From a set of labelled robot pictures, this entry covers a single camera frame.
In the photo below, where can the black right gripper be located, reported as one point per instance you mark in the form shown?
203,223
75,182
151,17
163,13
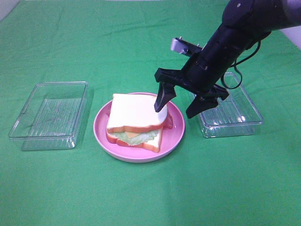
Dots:
199,76

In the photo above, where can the clear right plastic container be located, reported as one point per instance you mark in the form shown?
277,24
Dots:
237,115

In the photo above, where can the green lettuce leaf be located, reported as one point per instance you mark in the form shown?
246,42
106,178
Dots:
151,137

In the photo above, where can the green tablecloth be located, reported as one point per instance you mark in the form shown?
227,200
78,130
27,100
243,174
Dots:
117,46

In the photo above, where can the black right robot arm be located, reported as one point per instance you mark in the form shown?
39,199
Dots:
244,23

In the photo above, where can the yellow cheese slice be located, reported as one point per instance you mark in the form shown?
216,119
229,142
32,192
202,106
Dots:
130,135

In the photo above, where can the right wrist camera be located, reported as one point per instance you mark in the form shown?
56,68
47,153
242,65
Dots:
183,47

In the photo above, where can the clear plastic container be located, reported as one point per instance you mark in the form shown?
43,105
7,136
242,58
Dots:
52,117
237,115

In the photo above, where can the clear left plastic container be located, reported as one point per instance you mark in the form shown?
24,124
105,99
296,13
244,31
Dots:
52,117

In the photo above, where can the pink plate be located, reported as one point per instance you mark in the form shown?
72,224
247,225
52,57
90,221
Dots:
170,137

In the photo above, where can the pink bacon strip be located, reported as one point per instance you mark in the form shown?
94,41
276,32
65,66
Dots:
168,122

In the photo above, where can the bread slice orange crust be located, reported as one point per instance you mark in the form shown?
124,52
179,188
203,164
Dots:
154,148

